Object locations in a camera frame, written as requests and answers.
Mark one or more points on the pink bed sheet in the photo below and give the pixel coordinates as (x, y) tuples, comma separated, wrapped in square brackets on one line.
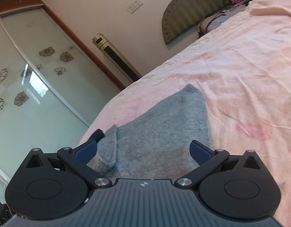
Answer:
[(243, 69)]

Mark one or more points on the white wall socket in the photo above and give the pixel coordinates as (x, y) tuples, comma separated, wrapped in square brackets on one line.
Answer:
[(133, 7)]

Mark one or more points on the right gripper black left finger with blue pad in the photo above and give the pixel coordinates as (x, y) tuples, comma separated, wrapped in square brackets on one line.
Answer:
[(76, 160)]

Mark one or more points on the glass wardrobe sliding door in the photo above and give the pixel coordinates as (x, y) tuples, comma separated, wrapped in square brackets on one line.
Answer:
[(50, 91)]

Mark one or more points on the olive green padded headboard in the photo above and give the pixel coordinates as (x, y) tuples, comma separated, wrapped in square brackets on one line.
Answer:
[(181, 15)]

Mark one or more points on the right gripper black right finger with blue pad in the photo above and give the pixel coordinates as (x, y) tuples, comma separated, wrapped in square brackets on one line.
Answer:
[(209, 162)]

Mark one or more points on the brown wooden wardrobe frame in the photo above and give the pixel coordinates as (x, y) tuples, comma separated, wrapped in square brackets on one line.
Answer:
[(8, 5)]

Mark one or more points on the grey and navy knit sweater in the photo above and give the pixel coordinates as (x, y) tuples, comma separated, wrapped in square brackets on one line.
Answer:
[(156, 145)]

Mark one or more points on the gold tower fan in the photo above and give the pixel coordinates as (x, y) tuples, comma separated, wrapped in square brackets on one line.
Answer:
[(114, 55)]

